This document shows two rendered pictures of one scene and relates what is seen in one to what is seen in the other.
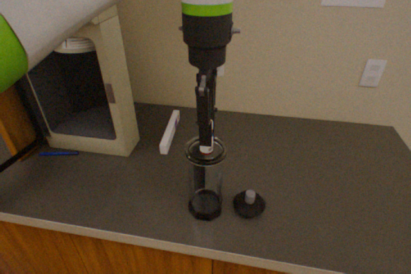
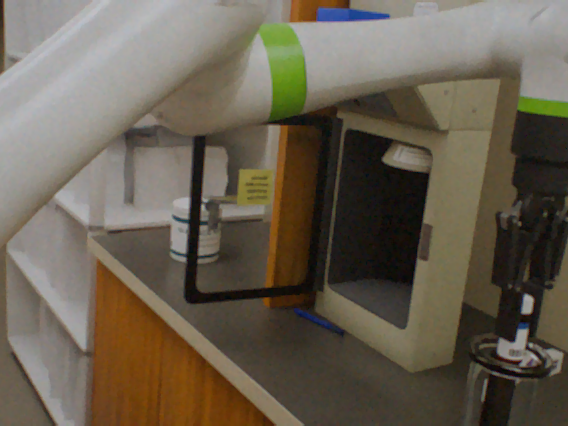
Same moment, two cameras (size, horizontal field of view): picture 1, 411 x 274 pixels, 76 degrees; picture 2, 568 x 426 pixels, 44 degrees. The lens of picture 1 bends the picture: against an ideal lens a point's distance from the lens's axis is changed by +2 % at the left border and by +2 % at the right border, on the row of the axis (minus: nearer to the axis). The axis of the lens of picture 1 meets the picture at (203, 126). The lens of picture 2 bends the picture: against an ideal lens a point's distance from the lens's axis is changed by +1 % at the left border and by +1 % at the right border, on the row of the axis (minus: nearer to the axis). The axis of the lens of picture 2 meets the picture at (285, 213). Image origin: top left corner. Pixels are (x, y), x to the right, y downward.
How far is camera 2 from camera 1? 0.51 m
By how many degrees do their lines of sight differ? 45
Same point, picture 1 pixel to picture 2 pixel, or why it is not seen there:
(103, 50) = (439, 170)
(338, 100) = not seen: outside the picture
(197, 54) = (519, 168)
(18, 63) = (298, 95)
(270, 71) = not seen: outside the picture
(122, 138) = (414, 332)
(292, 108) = not seen: outside the picture
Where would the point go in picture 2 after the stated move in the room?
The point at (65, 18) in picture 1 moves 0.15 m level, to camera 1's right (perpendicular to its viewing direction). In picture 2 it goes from (355, 73) to (464, 88)
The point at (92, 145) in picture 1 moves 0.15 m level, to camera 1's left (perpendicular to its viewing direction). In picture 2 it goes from (369, 328) to (316, 304)
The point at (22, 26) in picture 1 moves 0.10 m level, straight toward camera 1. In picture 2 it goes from (313, 66) to (296, 69)
